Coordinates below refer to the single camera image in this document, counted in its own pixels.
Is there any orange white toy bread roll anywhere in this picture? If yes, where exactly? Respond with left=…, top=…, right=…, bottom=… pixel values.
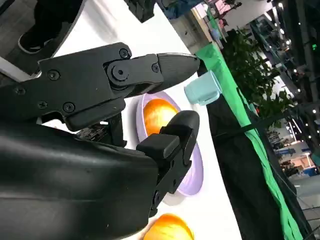
left=142, top=213, right=195, bottom=240
left=142, top=98, right=180, bottom=137

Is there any lilac plate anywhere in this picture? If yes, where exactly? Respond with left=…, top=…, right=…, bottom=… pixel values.
left=136, top=91, right=205, bottom=197

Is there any person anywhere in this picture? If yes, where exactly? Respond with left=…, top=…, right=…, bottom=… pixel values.
left=17, top=0, right=85, bottom=55

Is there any bushy green plant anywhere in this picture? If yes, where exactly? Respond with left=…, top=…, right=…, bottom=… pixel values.
left=221, top=27, right=295, bottom=127

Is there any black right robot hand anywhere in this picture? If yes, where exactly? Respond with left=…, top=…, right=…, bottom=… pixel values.
left=0, top=42, right=201, bottom=240

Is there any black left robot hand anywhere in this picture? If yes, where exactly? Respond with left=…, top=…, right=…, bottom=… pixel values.
left=124, top=0, right=157, bottom=24

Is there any black table frame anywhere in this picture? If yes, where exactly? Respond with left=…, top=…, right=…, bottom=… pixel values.
left=207, top=94, right=288, bottom=240

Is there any pale green mug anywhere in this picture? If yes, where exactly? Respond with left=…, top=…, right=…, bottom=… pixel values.
left=184, top=70, right=222, bottom=106

